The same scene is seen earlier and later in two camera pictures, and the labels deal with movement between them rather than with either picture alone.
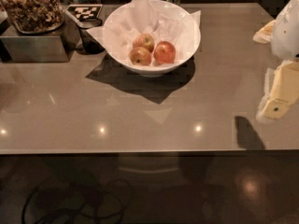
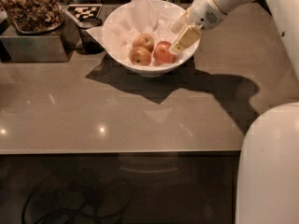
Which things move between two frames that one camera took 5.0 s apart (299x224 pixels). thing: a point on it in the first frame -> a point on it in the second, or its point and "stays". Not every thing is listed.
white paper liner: x=163 y=22 stays
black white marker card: x=84 y=11 stays
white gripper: x=286 y=35 -> x=204 y=11
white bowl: x=151 y=36 stays
